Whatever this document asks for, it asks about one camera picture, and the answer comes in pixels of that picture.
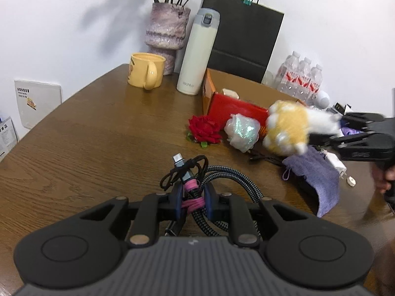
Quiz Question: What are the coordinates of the black adapter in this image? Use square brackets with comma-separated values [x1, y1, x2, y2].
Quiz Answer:
[334, 101, 353, 115]

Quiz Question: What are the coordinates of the clear glass jar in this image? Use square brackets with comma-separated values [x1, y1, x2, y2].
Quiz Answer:
[262, 70, 279, 87]

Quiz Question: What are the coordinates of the wooden desktop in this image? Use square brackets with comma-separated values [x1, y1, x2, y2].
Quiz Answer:
[0, 63, 395, 296]

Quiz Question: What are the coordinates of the braided cable bundle pink tie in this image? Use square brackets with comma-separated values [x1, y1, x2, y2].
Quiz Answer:
[160, 153, 266, 239]

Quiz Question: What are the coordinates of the purple ceramic vase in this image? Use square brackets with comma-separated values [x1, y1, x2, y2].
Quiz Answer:
[145, 2, 191, 76]

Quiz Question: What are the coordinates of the purple tissue packet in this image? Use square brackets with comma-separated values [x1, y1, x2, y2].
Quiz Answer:
[340, 126, 365, 137]

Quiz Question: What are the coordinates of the white wall charger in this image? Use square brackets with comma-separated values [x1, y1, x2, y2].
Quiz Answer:
[323, 150, 348, 180]

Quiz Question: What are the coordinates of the yellow white plush toy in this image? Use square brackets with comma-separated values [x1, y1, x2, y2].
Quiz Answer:
[262, 100, 342, 156]

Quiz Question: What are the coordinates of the water bottle red label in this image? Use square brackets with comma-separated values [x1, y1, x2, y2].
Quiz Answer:
[276, 51, 302, 91]
[290, 57, 313, 97]
[304, 64, 324, 103]

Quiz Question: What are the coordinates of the white sign board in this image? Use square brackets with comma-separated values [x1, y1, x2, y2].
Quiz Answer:
[14, 79, 62, 130]

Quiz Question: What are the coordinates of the yellow mug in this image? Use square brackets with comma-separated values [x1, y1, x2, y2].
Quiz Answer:
[127, 52, 166, 91]

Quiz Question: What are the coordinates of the iridescent ball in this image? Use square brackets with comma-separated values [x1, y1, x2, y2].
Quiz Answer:
[224, 113, 261, 153]

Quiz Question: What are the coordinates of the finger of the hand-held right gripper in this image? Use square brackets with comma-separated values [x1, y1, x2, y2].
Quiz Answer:
[338, 112, 387, 130]
[309, 131, 376, 149]

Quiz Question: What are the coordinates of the purple fabric pouch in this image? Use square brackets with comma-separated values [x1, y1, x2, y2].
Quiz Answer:
[281, 146, 341, 218]

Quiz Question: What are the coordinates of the person's right hand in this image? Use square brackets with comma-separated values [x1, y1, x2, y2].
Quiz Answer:
[372, 163, 395, 195]

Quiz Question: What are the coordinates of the stack of booklets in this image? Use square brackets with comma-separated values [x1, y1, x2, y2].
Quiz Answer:
[0, 116, 19, 161]

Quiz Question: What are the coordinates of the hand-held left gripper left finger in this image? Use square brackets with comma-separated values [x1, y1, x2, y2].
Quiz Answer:
[79, 183, 186, 248]

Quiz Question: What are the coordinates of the cardboard box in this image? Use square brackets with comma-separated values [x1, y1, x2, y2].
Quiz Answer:
[202, 68, 307, 130]

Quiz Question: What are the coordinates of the black paper bag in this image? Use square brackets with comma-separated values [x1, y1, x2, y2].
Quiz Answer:
[201, 0, 285, 84]

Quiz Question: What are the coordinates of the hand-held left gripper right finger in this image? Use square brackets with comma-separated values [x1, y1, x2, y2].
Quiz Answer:
[202, 183, 309, 249]

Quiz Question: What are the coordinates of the white thermos bottle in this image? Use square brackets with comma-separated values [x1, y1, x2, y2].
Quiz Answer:
[177, 8, 220, 96]

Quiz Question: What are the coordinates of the red fabric rose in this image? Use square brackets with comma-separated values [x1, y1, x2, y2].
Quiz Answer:
[186, 115, 223, 148]

